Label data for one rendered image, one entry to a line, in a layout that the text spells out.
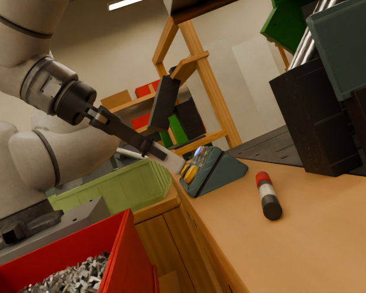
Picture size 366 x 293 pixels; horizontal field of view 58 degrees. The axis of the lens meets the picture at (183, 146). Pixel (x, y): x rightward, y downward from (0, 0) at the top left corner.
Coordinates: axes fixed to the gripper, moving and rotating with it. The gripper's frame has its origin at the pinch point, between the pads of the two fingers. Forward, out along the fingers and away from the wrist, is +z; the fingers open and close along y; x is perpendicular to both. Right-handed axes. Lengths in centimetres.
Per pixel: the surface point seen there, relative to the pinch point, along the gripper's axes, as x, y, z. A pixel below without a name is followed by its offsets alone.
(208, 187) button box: -0.2, 12.7, 6.8
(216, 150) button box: 4.8, 12.7, 5.0
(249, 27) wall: 374, -733, 46
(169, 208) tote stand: -15, -59, 14
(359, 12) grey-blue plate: 18.8, 33.7, 5.5
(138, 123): 25, -635, -52
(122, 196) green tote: -22, -66, -2
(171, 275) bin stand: -14.7, 9.3, 9.7
